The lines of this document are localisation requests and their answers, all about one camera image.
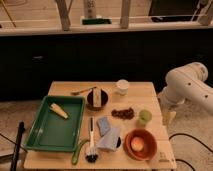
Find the dark grape bunch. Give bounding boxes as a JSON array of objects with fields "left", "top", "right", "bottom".
[{"left": 111, "top": 108, "right": 134, "bottom": 119}]

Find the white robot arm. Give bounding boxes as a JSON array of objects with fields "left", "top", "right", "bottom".
[{"left": 158, "top": 62, "right": 213, "bottom": 115}]

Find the green plastic tray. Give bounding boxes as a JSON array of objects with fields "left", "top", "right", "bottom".
[{"left": 25, "top": 96, "right": 85, "bottom": 152}]

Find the beige block in bowl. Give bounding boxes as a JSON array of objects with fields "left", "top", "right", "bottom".
[{"left": 93, "top": 88, "right": 101, "bottom": 107}]

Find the wooden spoon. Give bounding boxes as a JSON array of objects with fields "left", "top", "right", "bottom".
[{"left": 70, "top": 86, "right": 97, "bottom": 96}]

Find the white paper cup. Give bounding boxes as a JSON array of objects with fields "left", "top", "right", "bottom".
[{"left": 116, "top": 79, "right": 130, "bottom": 95}]

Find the dark round bowl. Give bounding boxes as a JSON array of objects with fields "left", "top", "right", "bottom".
[{"left": 87, "top": 88, "right": 108, "bottom": 110}]

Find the blue sponge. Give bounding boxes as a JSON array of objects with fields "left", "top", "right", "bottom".
[{"left": 97, "top": 117, "right": 111, "bottom": 136}]

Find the green plastic cup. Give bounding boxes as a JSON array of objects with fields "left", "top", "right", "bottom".
[{"left": 139, "top": 110, "right": 152, "bottom": 126}]

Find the grey folded cloth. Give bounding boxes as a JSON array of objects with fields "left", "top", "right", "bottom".
[{"left": 97, "top": 127, "right": 120, "bottom": 151}]

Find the yellow corn piece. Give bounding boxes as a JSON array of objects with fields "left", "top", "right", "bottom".
[{"left": 50, "top": 103, "right": 68, "bottom": 119}]

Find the yellow round fruit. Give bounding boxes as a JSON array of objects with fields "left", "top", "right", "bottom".
[{"left": 131, "top": 137, "right": 144, "bottom": 152}]

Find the green box on ledge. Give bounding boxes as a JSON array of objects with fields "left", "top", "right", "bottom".
[{"left": 82, "top": 18, "right": 112, "bottom": 25}]

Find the orange bowl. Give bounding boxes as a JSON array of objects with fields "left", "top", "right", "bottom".
[{"left": 124, "top": 129, "right": 157, "bottom": 161}]

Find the white dish brush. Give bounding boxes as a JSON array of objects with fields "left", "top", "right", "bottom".
[{"left": 86, "top": 118, "right": 98, "bottom": 163}]

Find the green cucumber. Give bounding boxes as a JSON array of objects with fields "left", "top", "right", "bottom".
[{"left": 71, "top": 139, "right": 89, "bottom": 165}]

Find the black pole stand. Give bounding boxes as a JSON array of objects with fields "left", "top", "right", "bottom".
[{"left": 10, "top": 122, "right": 25, "bottom": 171}]

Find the black floor cable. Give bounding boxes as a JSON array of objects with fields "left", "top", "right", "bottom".
[{"left": 168, "top": 132, "right": 213, "bottom": 171}]

